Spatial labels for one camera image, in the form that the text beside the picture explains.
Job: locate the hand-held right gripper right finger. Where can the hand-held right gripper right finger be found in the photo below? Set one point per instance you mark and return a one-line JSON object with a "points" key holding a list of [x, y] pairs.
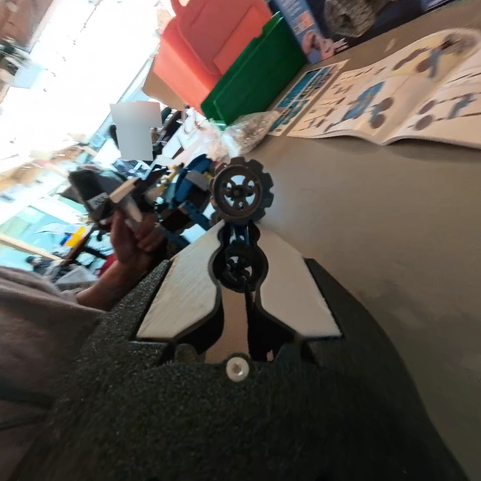
{"points": [[297, 297]]}

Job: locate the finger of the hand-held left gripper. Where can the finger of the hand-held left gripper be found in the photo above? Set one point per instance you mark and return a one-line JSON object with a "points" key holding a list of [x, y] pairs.
{"points": [[124, 191]]}

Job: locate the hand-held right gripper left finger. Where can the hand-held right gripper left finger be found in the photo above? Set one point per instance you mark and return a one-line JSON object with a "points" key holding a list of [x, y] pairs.
{"points": [[184, 293]]}

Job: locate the blue toy brick vehicle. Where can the blue toy brick vehicle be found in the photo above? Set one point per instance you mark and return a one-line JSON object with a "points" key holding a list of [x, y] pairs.
{"points": [[188, 180]]}

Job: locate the grey toy wheel assembly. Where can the grey toy wheel assembly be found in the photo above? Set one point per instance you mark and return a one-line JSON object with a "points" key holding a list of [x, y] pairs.
{"points": [[236, 191]]}

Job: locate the person's left forearm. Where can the person's left forearm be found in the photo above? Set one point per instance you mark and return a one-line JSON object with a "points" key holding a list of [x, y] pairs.
{"points": [[109, 289]]}

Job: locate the grey desk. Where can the grey desk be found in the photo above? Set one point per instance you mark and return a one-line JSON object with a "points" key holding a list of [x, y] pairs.
{"points": [[375, 225]]}

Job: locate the person's left hand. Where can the person's left hand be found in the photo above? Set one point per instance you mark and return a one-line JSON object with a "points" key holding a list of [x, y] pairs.
{"points": [[131, 248]]}

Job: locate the clear plastic bag of parts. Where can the clear plastic bag of parts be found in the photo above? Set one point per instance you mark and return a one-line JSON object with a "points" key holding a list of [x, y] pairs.
{"points": [[248, 129]]}

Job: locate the orange plastic bin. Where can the orange plastic bin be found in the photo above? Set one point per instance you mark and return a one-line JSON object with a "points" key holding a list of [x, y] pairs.
{"points": [[195, 49]]}

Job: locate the green plastic bin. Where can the green plastic bin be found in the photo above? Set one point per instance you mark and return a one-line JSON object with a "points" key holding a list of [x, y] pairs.
{"points": [[255, 75]]}

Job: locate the open instruction booklet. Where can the open instruction booklet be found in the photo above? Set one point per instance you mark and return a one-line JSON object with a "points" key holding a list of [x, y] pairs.
{"points": [[375, 109]]}

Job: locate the blue printed leaflet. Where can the blue printed leaflet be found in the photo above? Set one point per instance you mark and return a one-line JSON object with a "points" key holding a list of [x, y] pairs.
{"points": [[304, 90]]}

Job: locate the blue cardboard toy box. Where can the blue cardboard toy box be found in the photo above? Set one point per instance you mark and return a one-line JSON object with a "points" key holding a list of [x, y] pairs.
{"points": [[312, 30]]}

